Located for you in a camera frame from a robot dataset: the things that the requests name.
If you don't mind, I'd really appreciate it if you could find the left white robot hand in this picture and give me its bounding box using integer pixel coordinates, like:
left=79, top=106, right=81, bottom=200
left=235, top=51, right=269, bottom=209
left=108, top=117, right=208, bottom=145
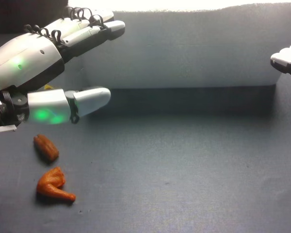
left=0, top=6, right=126, bottom=126

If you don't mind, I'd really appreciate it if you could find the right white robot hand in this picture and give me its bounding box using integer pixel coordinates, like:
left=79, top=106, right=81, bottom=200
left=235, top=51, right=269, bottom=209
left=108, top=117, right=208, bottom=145
left=270, top=43, right=291, bottom=133

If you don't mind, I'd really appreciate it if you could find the white foam box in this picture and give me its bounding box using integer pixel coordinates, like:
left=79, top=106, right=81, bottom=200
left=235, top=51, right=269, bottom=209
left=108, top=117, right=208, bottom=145
left=80, top=24, right=291, bottom=89

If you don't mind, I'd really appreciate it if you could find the short toy chicken piece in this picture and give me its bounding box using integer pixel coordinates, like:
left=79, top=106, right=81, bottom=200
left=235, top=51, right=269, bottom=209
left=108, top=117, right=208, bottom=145
left=33, top=133, right=60, bottom=162

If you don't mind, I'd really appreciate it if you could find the bent toy chicken wing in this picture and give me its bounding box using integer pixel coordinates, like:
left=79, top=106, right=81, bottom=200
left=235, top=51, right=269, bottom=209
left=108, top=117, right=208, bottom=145
left=36, top=166, right=76, bottom=202

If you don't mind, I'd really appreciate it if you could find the grey table cloth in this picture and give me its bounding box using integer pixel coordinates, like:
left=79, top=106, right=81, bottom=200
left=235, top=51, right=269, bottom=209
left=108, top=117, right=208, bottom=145
left=0, top=33, right=291, bottom=233

